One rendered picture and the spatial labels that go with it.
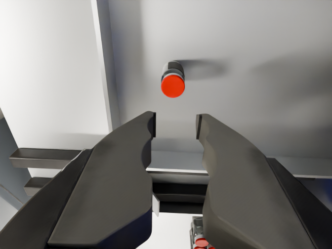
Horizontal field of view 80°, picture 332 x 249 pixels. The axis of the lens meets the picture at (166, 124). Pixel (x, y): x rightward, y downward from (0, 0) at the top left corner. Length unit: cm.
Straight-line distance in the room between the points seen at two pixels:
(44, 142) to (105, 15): 19
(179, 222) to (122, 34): 31
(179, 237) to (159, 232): 4
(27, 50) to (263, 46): 24
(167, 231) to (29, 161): 26
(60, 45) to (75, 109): 7
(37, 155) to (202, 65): 23
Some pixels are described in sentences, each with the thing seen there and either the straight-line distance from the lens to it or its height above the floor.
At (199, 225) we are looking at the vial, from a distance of 35.
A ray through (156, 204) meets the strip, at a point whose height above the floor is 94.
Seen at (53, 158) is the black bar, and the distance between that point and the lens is 30.
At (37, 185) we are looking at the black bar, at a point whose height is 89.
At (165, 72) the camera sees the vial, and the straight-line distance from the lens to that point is 18.
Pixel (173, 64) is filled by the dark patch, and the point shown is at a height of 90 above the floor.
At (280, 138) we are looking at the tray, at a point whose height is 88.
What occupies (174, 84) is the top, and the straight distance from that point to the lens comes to 17.
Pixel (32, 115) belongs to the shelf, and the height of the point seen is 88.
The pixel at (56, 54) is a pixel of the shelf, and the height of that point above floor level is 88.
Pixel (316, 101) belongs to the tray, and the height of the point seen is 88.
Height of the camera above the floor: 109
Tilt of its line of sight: 58 degrees down
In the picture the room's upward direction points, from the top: 177 degrees counter-clockwise
